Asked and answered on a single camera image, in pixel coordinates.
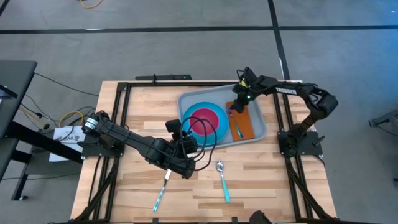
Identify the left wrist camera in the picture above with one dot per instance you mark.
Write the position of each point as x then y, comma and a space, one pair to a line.
173, 126

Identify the pink bowl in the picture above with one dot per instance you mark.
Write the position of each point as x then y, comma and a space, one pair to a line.
205, 119

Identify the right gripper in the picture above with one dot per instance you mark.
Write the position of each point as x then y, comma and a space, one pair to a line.
252, 88

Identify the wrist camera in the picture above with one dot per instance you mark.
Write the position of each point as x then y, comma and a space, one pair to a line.
248, 74
173, 126

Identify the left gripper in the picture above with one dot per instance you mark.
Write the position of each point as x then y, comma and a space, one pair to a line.
183, 155

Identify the person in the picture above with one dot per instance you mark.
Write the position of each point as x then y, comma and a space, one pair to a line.
259, 218

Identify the white labelled box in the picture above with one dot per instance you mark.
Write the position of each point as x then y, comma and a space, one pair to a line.
66, 137

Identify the blue plate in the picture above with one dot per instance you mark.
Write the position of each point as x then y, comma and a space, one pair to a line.
222, 124

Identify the orange cloth napkin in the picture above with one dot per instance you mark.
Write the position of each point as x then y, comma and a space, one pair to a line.
247, 124

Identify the black bar device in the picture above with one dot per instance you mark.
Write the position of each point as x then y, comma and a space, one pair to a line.
168, 77

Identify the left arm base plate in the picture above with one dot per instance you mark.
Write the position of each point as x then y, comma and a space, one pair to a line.
99, 152

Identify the black aluminium table frame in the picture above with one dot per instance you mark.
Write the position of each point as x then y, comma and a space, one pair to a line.
186, 84

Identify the black table clamp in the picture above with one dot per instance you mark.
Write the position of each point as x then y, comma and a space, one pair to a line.
155, 221
234, 221

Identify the grey plastic tray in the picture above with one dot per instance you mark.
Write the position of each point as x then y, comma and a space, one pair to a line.
211, 96

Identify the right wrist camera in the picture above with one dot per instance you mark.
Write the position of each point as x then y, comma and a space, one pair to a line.
248, 74

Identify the dark grey desk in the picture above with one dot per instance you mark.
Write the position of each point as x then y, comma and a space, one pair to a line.
15, 74

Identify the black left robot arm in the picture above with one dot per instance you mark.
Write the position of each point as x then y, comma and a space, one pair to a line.
133, 141

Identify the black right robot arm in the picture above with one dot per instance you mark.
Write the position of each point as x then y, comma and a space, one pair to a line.
323, 99

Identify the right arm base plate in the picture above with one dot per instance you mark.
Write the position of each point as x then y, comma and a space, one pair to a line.
311, 143

